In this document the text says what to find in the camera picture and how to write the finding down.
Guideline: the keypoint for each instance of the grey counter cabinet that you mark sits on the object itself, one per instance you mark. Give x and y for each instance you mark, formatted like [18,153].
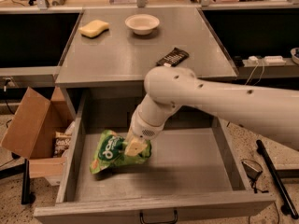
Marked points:
[118,55]

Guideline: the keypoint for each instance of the yellow sponge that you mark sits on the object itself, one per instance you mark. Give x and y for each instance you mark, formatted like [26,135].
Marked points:
[94,28]

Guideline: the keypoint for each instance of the cardboard box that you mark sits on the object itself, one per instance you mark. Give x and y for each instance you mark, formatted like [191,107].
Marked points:
[32,131]

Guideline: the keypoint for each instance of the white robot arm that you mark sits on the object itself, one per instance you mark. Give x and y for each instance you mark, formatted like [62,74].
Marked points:
[270,112]

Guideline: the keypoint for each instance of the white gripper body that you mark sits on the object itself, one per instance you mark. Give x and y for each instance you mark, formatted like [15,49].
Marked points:
[144,127]

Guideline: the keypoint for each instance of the green rice chip bag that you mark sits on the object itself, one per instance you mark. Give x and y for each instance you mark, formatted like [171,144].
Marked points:
[110,153]

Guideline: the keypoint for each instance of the black drawer handle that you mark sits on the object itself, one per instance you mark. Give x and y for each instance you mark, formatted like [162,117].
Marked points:
[158,217]

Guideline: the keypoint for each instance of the black metal floor bar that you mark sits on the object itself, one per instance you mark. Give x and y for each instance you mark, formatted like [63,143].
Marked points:
[288,207]

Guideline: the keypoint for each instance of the white power strip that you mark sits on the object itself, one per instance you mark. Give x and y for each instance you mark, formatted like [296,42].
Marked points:
[267,60]

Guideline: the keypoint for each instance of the brown snack bag in box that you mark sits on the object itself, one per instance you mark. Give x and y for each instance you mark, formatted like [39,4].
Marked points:
[62,143]

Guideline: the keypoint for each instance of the dark chocolate bar wrapper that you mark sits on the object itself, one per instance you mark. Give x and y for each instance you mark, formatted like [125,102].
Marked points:
[173,58]

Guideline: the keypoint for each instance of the grey open drawer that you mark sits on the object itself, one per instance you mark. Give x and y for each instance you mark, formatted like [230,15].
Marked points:
[192,169]

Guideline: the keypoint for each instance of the small grey floor device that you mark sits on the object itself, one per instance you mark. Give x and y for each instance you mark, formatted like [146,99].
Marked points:
[252,172]

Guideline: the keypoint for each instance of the white bowl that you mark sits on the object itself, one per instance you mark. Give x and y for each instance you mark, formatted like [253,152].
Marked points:
[142,24]

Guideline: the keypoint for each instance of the black stand leg left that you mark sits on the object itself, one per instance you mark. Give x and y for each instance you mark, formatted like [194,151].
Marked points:
[27,196]

